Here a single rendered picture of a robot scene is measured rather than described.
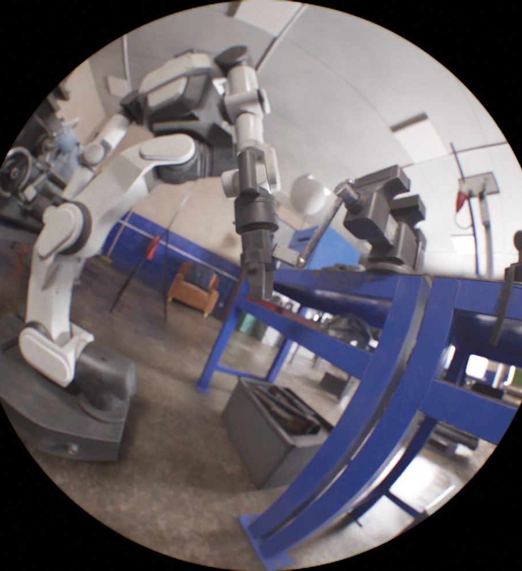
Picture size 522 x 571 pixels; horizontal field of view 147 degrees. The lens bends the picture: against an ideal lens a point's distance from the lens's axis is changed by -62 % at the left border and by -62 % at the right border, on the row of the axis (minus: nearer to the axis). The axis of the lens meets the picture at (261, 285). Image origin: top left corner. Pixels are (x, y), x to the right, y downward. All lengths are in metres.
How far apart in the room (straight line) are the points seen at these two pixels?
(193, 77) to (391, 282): 0.79
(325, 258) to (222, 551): 1.34
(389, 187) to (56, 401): 1.02
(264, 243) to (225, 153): 0.33
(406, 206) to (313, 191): 3.32
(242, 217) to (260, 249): 0.08
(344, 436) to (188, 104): 0.90
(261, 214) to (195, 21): 3.31
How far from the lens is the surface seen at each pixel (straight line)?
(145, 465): 0.83
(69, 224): 0.56
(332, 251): 1.21
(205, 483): 0.85
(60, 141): 1.78
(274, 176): 0.43
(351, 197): 0.44
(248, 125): 0.55
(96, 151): 0.83
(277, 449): 0.82
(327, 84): 3.03
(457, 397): 0.39
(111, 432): 0.66
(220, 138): 0.63
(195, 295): 4.05
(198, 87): 0.71
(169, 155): 0.55
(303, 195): 3.86
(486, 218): 1.12
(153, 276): 4.84
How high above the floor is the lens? 0.67
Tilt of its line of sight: 5 degrees up
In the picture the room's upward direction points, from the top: 25 degrees clockwise
